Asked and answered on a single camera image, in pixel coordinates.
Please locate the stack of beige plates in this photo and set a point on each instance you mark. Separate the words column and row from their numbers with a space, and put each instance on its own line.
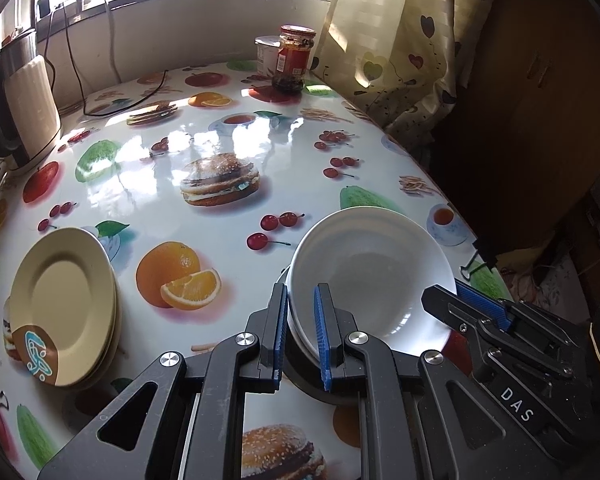
column 60, row 290

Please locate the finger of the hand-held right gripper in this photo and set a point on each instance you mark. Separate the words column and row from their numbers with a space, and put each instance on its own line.
column 480, row 305

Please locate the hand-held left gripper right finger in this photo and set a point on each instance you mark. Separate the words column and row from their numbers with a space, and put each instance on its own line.
column 322, row 340

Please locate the cream heart print curtain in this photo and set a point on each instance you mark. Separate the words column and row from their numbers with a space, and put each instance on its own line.
column 405, row 35

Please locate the cream electric kettle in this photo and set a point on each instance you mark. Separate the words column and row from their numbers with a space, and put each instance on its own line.
column 30, row 105

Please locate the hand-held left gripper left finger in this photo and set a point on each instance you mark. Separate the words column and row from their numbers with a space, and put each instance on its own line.
column 280, row 340

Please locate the white kettle base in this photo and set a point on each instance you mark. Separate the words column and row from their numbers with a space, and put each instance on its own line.
column 45, row 154

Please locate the glass jar with red label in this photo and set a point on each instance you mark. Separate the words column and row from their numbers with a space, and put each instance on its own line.
column 292, row 60

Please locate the fruit print tablecloth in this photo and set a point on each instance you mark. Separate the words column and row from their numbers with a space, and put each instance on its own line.
column 130, row 200

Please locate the white plastic cup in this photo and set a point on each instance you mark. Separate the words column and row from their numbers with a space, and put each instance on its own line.
column 266, row 57

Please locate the floral cloth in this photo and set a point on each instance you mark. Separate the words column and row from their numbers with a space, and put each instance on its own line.
column 550, row 285

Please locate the brown wooden cabinet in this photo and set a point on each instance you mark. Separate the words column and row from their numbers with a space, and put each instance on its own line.
column 530, row 110

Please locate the beige plate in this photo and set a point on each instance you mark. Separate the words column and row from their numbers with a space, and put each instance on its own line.
column 119, row 320

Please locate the black binder clip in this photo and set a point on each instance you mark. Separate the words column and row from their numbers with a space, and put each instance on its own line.
column 485, row 255

